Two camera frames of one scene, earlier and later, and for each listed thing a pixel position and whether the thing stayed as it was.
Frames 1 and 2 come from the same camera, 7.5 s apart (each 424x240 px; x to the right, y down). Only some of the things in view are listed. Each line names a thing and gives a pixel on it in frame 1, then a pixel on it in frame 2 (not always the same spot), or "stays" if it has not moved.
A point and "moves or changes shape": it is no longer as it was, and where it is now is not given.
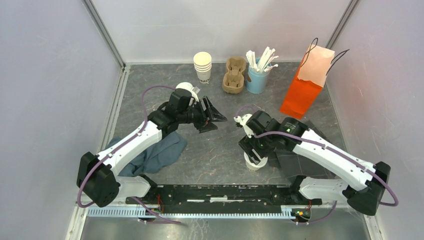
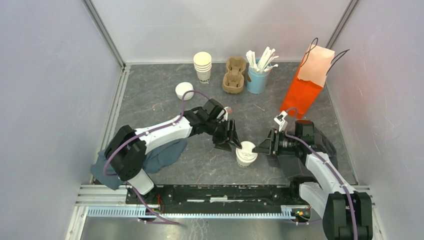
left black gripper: [204, 125] to [225, 137]
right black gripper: [248, 144] to [264, 147]
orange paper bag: [303, 91] stays
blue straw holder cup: [256, 81] stays
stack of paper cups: [202, 63] stays
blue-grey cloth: [154, 158] stays
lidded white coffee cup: [252, 166] moves or changes shape
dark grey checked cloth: [293, 166] stays
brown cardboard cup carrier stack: [233, 81] stays
